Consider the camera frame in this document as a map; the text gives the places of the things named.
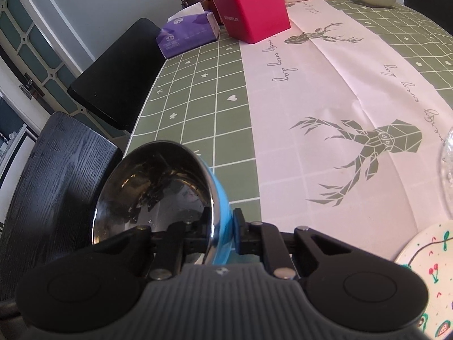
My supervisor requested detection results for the black wood grain chair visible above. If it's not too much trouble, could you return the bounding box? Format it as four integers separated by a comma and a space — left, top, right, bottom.
0, 111, 124, 303

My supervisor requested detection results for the metal door handle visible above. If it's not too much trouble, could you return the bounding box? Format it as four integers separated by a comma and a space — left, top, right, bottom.
19, 73, 45, 100

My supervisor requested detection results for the clear glass plate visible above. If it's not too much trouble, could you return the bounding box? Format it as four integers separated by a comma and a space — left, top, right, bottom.
438, 126, 453, 189

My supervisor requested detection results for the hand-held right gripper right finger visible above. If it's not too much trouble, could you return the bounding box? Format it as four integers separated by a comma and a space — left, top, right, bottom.
232, 208, 359, 280

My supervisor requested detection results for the glass panel door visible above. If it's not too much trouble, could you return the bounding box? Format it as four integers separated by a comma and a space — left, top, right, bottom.
0, 0, 87, 116

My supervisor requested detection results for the white printed plate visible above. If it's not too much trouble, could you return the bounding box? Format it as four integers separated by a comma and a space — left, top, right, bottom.
394, 220, 453, 340

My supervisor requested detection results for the purple tissue pack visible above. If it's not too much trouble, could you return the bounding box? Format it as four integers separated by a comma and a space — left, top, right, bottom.
156, 2, 221, 59

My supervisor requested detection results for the blue steel bowl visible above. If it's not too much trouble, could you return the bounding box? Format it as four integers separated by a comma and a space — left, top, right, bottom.
92, 141, 236, 266

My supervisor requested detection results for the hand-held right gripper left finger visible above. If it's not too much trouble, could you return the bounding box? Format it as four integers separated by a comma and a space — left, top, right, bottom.
93, 205, 213, 280

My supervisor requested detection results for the pink box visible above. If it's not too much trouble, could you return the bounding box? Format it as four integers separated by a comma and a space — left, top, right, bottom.
211, 0, 292, 44

